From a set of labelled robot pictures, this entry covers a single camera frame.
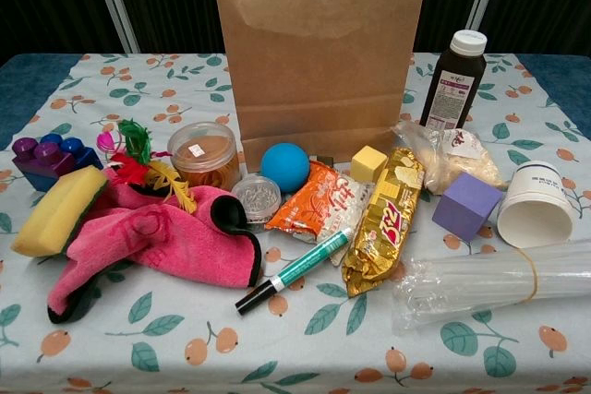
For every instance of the green marker pen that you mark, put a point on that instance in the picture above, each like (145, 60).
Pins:
(300, 269)

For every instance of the gold snack packet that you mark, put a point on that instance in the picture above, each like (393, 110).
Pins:
(383, 228)

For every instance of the purple foam cube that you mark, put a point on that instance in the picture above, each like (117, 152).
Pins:
(466, 205)

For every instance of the dark purple juice bottle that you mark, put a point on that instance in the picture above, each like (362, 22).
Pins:
(452, 89)

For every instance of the clear plastic tube pack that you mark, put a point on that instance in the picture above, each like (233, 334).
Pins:
(485, 288)

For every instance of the white paper cup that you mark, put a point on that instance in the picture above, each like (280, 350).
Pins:
(531, 218)

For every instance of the orange snack packet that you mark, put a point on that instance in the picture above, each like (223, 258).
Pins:
(314, 209)

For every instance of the brown paper bag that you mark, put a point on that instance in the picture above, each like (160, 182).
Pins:
(318, 66)

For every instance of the clear bag of white snacks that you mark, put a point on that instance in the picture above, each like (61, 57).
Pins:
(452, 158)

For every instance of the blue ball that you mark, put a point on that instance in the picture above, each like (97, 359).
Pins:
(284, 167)

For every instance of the small dark brown block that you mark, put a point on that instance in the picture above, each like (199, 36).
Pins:
(323, 159)

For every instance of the small clear pin container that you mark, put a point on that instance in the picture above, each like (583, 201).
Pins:
(256, 200)

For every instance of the yellow foam cube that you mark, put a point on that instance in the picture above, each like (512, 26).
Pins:
(367, 163)

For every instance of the round white container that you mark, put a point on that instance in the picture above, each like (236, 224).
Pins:
(203, 154)

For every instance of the pink cloth with black edge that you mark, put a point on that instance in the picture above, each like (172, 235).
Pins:
(184, 232)

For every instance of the colourful feather shuttlecock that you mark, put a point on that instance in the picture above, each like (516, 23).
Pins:
(134, 168)

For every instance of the floral tablecloth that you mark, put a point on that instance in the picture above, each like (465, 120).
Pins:
(184, 357)

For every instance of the blue toy brick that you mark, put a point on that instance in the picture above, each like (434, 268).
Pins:
(78, 149)

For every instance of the yellow sponge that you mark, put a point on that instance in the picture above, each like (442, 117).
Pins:
(51, 218)

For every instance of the purple toy brick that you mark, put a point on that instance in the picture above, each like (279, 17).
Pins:
(46, 165)

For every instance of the blue table cover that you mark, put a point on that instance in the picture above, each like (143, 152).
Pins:
(27, 89)

